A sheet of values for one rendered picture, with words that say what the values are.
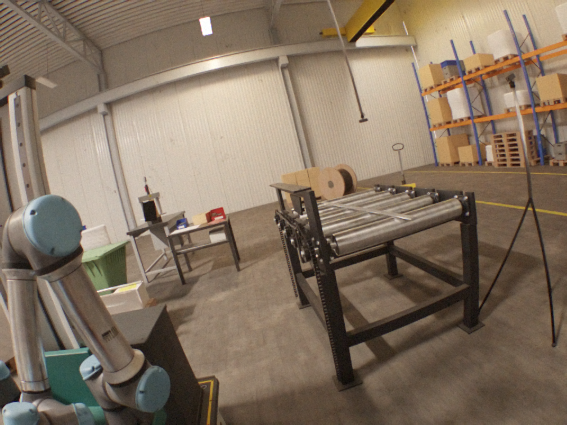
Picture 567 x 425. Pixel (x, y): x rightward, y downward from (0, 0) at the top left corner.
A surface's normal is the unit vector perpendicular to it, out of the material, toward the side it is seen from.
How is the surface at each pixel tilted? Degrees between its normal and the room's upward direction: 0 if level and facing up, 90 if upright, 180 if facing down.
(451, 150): 90
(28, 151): 90
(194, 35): 90
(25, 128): 90
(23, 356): 75
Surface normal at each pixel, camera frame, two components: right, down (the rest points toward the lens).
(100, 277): 0.07, 0.40
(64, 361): 0.14, 0.11
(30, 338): 0.91, -0.18
